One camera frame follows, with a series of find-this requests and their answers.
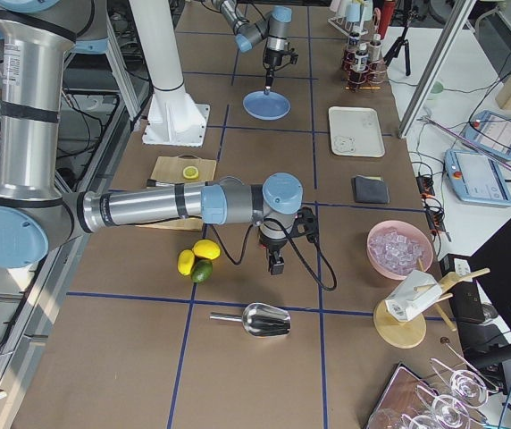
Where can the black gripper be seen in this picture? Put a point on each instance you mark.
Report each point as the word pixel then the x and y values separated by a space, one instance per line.
pixel 272 246
pixel 270 59

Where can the blue ceramic plate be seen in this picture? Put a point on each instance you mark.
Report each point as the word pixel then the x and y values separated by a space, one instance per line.
pixel 266 106

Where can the metal ice scoop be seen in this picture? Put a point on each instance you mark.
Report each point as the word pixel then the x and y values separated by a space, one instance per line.
pixel 260 320

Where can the whole yellow lemon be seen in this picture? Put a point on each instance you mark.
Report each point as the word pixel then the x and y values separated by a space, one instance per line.
pixel 207 249

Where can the green lime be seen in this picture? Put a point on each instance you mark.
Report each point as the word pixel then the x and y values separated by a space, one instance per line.
pixel 201 271

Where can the tea bottle white cap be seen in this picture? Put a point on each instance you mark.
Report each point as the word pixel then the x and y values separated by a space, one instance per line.
pixel 353 45

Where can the cream bear serving tray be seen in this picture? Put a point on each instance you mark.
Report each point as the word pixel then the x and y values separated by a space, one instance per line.
pixel 355 131

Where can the grey folded cloth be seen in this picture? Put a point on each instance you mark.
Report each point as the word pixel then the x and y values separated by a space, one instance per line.
pixel 370 190

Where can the pink bowl of ice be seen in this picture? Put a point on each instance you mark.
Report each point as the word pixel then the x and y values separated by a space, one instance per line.
pixel 396 248

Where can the lemon half slice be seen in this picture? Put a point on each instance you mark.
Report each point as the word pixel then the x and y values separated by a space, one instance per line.
pixel 190 172

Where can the wooden cutting board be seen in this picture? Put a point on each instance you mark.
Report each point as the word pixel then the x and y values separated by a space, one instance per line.
pixel 169 169

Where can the round wooden stand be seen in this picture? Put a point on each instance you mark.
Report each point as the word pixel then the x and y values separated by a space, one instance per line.
pixel 410 334

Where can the white paper carton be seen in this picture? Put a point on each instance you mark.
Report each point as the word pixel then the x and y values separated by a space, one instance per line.
pixel 417 292

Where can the blue teach pendant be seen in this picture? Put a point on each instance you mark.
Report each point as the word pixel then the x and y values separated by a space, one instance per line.
pixel 492 132
pixel 476 179

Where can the copper wire bottle rack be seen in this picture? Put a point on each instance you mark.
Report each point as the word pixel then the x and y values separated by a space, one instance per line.
pixel 366 80

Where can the black camera tripod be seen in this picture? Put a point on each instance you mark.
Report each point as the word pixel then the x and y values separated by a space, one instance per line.
pixel 409 13

